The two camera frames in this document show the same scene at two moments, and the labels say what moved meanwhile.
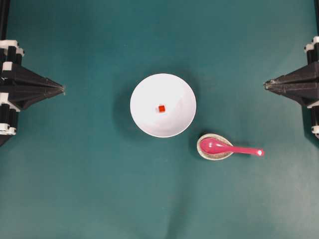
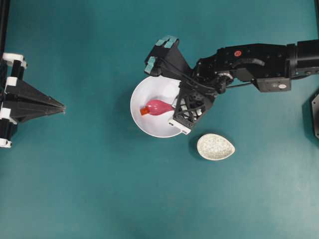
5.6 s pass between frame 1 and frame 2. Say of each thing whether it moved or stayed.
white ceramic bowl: stayed
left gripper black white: moved
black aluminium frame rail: stayed
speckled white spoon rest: stayed
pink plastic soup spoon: moved
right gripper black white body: moved
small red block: moved
